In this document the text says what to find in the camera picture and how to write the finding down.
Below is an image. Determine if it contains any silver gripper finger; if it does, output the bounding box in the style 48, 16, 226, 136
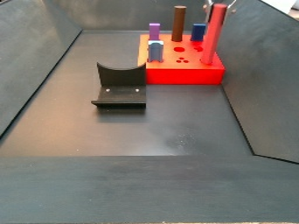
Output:
203, 0, 214, 21
224, 0, 238, 20

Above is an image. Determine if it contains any red hexagon peg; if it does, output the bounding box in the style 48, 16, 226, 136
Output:
200, 3, 228, 64

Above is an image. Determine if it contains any red peg board block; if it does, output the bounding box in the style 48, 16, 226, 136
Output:
137, 34, 226, 85

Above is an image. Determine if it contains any brown cylinder peg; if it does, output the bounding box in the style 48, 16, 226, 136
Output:
172, 5, 187, 42

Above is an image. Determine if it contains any blue rectangular peg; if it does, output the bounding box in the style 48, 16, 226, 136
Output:
191, 24, 206, 41

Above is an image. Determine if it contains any purple square peg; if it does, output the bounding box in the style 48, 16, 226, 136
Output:
149, 23, 160, 40

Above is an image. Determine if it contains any light blue notched peg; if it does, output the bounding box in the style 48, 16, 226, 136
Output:
147, 40, 164, 62

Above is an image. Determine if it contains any black curved cradle stand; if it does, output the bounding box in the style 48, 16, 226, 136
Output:
91, 64, 145, 109

